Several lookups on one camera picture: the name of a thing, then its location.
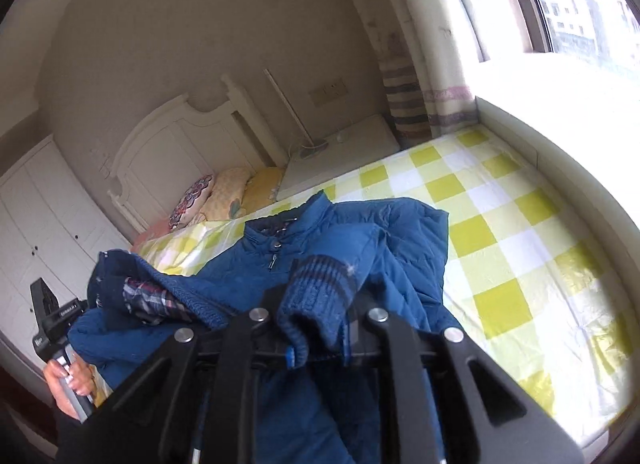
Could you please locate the colourful patterned pillow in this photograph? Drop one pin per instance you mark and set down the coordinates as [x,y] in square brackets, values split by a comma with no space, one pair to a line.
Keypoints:
[191,202]

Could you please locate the blue padded jacket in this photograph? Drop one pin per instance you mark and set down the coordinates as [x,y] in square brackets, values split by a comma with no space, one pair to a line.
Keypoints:
[320,256]

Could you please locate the yellow checkered bed sheet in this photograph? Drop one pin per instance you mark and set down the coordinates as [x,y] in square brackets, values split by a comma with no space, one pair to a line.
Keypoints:
[524,276]

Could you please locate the person's left hand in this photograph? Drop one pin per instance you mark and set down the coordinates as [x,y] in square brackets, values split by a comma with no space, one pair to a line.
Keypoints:
[78,378]

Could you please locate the patterned striped curtain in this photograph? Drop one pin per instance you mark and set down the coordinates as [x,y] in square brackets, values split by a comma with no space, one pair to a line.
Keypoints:
[425,51]

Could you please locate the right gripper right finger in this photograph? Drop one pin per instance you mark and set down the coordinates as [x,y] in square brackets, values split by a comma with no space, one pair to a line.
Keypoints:
[443,400]

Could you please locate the pink blanket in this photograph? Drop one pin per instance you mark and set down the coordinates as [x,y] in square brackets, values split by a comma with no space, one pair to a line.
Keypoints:
[157,230]

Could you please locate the white stick desk lamp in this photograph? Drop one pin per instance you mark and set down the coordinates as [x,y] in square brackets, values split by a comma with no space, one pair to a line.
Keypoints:
[311,146]

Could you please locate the peach floral pillow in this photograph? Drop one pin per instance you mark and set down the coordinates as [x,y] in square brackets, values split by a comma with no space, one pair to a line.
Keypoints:
[224,202]

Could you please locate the yellow pillow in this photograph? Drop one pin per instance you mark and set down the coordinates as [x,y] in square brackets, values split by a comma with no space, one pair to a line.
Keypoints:
[262,189]

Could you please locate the white wardrobe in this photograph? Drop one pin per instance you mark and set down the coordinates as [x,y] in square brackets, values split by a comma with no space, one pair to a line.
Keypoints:
[50,230]

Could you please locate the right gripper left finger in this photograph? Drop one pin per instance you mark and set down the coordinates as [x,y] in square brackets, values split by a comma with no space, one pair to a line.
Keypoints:
[190,398]

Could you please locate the white wooden headboard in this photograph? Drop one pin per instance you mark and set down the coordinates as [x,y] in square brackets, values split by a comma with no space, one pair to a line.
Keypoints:
[177,144]

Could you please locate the white bedside table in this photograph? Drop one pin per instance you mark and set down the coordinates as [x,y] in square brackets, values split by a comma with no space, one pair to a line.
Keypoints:
[369,140]

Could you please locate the beige window sill ledge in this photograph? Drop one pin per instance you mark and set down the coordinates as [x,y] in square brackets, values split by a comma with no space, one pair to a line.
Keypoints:
[583,122]

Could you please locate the beige wall socket panel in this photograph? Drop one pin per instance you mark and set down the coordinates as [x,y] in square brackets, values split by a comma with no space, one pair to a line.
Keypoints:
[328,92]

